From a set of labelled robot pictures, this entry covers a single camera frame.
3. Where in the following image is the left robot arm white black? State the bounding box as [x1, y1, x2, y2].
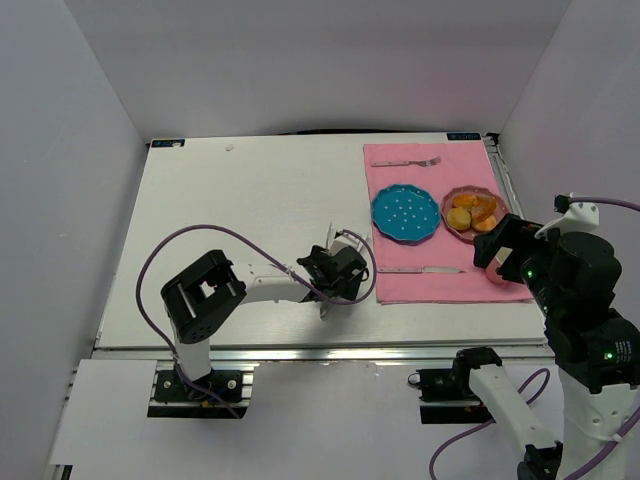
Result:
[161, 228, 370, 382]

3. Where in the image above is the blue label right corner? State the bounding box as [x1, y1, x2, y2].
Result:
[446, 132, 482, 141]

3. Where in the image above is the pink plate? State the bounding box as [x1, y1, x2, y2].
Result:
[440, 185, 510, 244]

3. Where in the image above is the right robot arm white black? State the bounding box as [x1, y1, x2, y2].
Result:
[452, 214, 639, 479]

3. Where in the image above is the aluminium rail frame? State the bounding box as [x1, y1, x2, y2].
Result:
[47, 134, 566, 480]

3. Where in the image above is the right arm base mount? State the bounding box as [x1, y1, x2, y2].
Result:
[407, 368, 481, 406]

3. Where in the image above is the blue dotted plate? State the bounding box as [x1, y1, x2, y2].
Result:
[370, 184, 441, 244]

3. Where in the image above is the knife with pale handle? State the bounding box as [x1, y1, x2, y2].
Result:
[377, 266, 466, 274]

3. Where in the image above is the glazed orange bread right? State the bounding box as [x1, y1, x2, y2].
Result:
[470, 195, 497, 225]

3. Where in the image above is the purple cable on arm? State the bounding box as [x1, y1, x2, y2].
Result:
[135, 224, 377, 420]
[429, 197, 640, 480]

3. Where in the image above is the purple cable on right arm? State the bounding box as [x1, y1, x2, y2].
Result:
[429, 197, 640, 480]

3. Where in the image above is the blue label corner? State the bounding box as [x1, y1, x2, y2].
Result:
[150, 139, 185, 148]
[446, 132, 482, 141]

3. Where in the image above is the pink mug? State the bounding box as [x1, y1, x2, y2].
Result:
[485, 247, 522, 287]

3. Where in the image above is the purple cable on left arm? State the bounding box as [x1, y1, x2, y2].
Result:
[135, 224, 377, 420]

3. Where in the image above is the orange bread top left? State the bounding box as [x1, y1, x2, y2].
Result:
[452, 193, 478, 211]

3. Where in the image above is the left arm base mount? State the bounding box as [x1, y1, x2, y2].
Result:
[152, 369, 244, 404]

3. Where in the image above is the orange bread bottom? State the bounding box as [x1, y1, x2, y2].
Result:
[472, 215, 497, 234]

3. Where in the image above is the round bread bun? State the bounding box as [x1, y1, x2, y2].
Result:
[446, 207, 472, 231]

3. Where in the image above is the blue label left corner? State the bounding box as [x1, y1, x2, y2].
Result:
[150, 139, 185, 148]

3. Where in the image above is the fork with pale handle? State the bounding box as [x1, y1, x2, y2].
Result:
[370, 156, 442, 168]

